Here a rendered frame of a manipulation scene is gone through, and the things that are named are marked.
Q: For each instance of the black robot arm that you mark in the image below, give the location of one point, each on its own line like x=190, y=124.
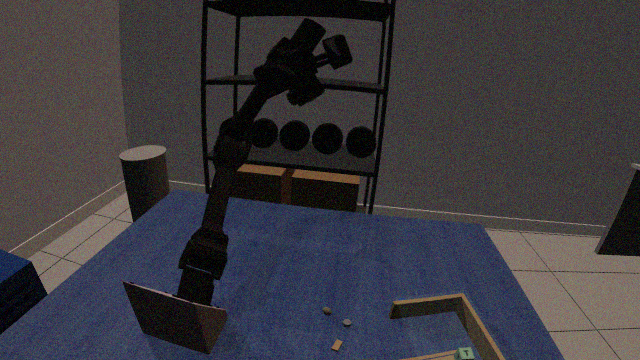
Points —
x=206, y=249

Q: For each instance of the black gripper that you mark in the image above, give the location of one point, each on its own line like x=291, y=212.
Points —
x=273, y=78

